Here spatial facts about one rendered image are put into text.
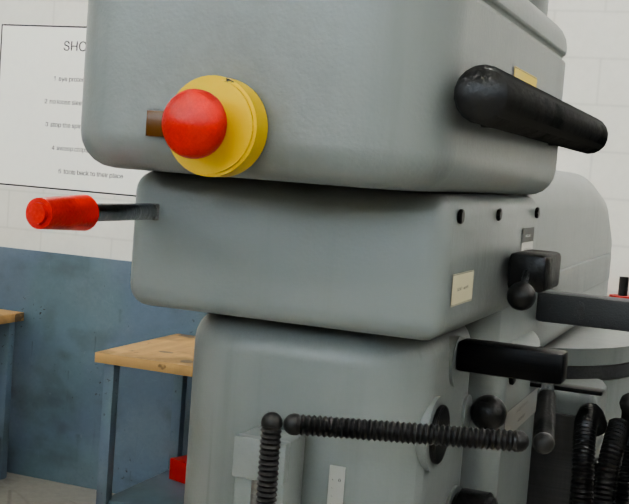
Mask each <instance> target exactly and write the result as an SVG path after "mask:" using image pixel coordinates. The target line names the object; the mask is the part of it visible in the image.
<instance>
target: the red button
mask: <svg viewBox="0 0 629 504"><path fill-rule="evenodd" d="M226 130H227V116H226V112H225V110H224V107H223V105H222V104H221V102H220V101H219V100H218V98H217V97H215V96H214V95H213V94H211V93H210V92H208V91H205V90H201V89H187V90H184V91H181V92H179V93H178V94H176V95H175V96H174V97H173V98H172V99H171V100H170V101H169V103H168V104H167V106H166V108H165V110H164V112H163V116H162V132H163V136H164V138H165V141H166V143H167V144H168V146H169V147H170V148H171V149H172V150H173V151H174V152H175V153H176V154H178V155H180V156H182V157H185V158H190V159H200V158H204V157H207V156H209V155H211V154H212V153H213V152H215V151H216V150H217V149H218V148H219V146H220V145H221V144H222V142H223V140H224V137H225V135H226Z"/></svg>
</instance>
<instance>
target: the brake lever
mask: <svg viewBox="0 0 629 504"><path fill-rule="evenodd" d="M26 219H27V221H28V223H29V224H30V225H31V226H32V227H33V228H35V229H47V230H73V231H87V230H90V229H91V228H93V227H94V226H95V224H96V223H97V221H128V220H158V219H159V204H155V203H154V204H152V203H96V201H95V200H94V199H93V198H92V197H91V196H89V195H85V194H80V195H66V196H52V197H38V198H34V199H32V200H31V201H30V202H29V203H28V205H27V207H26Z"/></svg>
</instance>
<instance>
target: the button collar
mask: <svg viewBox="0 0 629 504"><path fill-rule="evenodd" d="M187 89H201V90H205V91H208V92H210V93H211V94H213V95H214V96H215V97H217V98H218V100H219V101H220V102H221V104H222V105H223V107H224V110H225V112H226V116H227V130H226V135H225V137H224V140H223V142H222V144H221V145H220V146H219V148H218V149H217V150H216V151H215V152H213V153H212V154H211V155H209V156H207V157H204V158H200V159H190V158H185V157H182V156H180V155H178V154H176V153H175V152H174V151H173V150H172V149H171V148H170V149H171V151H172V153H173V155H174V157H175V158H176V160H177V161H178V162H179V163H180V164H181V165H182V166H183V167H184V168H186V169H187V170H189V171H190V172H192V173H194V174H197V175H200V176H205V177H231V176H234V175H237V174H240V173H242V172H243V171H245V170H247V169H248V168H249V167H250V166H252V165H253V163H254V162H255V161H256V160H257V159H258V157H259V156H260V154H261V152H262V150H263V148H264V146H265V143H266V139H267V133H268V121H267V115H266V111H265V108H264V105H263V103H262V101H261V99H260V98H259V97H258V95H257V94H256V93H255V92H254V91H253V89H251V88H250V87H249V86H248V85H246V84H244V83H243V82H240V81H238V80H235V79H231V78H227V77H223V76H217V75H207V76H202V77H199V78H196V79H194V80H192V81H190V82H189V83H187V84H186V85H185V86H184V87H182V88H181V89H180V91H179V92H181V91H184V90H187ZM179 92H178V93H179ZM178 93H177V94H178Z"/></svg>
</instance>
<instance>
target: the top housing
mask: <svg viewBox="0 0 629 504"><path fill-rule="evenodd" d="M566 53H567V42H566V38H565V36H564V33H563V31H562V30H561V29H560V28H559V27H558V25H557V24H555V23H554V22H553V21H552V20H551V19H550V18H548V17H547V16H546V15H545V14H544V13H543V12H541V11H540V10H539V9H538V8H537V7H536V6H535V5H533V4H532V3H531V2H530V1H529V0H88V13H87V30H86V47H85V63H84V80H83V97H82V114H81V138H82V142H83V144H84V147H85V149H86V151H87V152H88V153H89V154H90V155H91V157H92V158H93V159H94V160H96V161H98V162H99V163H101V164H103V165H106V166H110V167H114V168H122V169H134V170H146V171H158V172H171V173H183V174H194V173H192V172H190V171H189V170H187V169H186V168H184V167H183V166H182V165H181V164H180V163H179V162H178V161H177V160H176V158H175V157H174V155H173V153H172V151H171V149H170V147H169V146H168V144H167V143H166V141H165V138H164V137H155V136H146V135H145V134H146V118H147V110H154V111H164V110H165V108H166V106H167V104H168V103H169V101H170V100H171V99H172V98H173V97H174V96H175V95H176V94H177V93H178V92H179V91H180V89H181V88H182V87H184V86H185V85H186V84H187V83H189V82H190V81H192V80H194V79H196V78H199V77H202V76H207V75H217V76H223V77H227V78H231V79H235V80H238V81H240V82H243V83H244V84H246V85H248V86H249V87H250V88H251V89H253V91H254V92H255V93H256V94H257V95H258V97H259V98H260V99H261V101H262V103H263V105H264V108H265V111H266V115H267V121H268V133H267V139H266V143H265V146H264V148H263V150H262V152H261V154H260V156H259V157H258V159H257V160H256V161H255V162H254V163H253V165H252V166H250V167H249V168H248V169H247V170H245V171H243V172H242V173H240V174H237V175H234V176H231V177H233V178H245V179H257V180H270V181H282V182H295V183H307V184H319V185H332V186H344V187H357V188H371V189H385V190H400V191H420V192H454V193H488V194H526V195H529V194H537V193H539V192H542V191H544V190H545V189H546V188H547V187H548V186H549V185H550V184H551V182H552V181H553V179H554V176H555V172H556V164H557V153H558V146H549V145H548V143H545V142H541V141H538V140H534V139H530V138H527V137H523V136H519V135H516V134H512V133H508V132H505V131H501V130H497V129H488V128H482V127H481V125H479V124H475V123H472V122H469V121H468V120H467V119H465V118H464V117H462V116H461V114H460V113H459V111H458V110H457V108H456V105H455V101H454V89H455V86H456V84H457V81H458V79H459V78H460V77H461V75H462V74H463V73H464V72H465V71H466V70H468V69H470V68H472V67H474V66H477V65H484V64H486V65H490V66H495V67H497V68H499V69H501V70H503V71H505V72H507V73H509V74H511V75H513V76H515V77H517V78H519V79H521V80H522V81H524V82H526V83H529V84H531V85H532V86H534V87H536V88H538V89H540V90H542V91H544V92H546V93H548V94H550V95H552V96H554V97H556V98H558V99H560V100H562V97H563V86H564V75H565V61H563V60H562V58H563V57H564V56H565V55H566Z"/></svg>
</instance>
